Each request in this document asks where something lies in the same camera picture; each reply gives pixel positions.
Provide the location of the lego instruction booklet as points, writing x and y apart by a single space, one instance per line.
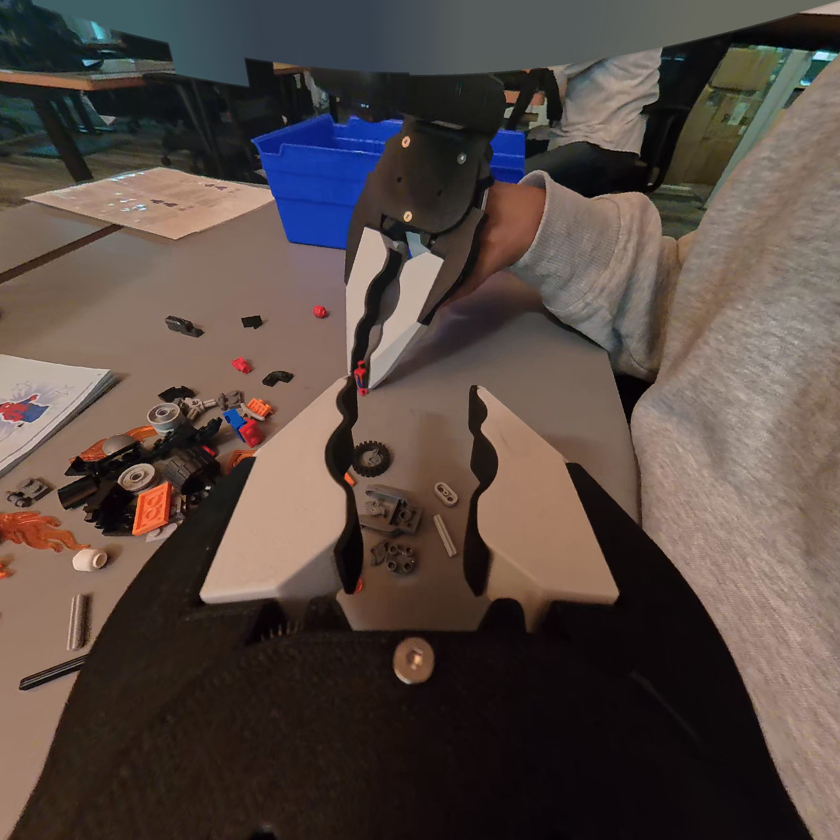
46 407

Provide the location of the blue plastic bin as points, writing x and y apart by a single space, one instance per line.
315 190

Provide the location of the pile of lego pieces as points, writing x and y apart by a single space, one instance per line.
152 508

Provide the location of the person's right hand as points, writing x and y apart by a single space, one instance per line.
512 223

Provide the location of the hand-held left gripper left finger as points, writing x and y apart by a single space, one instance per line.
275 525

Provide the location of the wooden top desk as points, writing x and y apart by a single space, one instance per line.
59 80

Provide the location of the black curved lego piece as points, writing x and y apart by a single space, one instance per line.
277 377

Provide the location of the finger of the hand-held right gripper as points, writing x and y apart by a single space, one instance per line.
361 275
413 302

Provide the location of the red blue lego minifigure torso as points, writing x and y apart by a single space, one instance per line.
361 377

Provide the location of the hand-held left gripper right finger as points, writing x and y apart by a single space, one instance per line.
551 525

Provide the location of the red lego clip piece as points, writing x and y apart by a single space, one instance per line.
241 365

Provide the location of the person's right forearm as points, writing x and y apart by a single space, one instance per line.
604 262

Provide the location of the black lego clip brick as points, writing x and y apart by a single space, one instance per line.
184 325

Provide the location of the cardboard boxes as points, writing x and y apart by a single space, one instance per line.
728 111

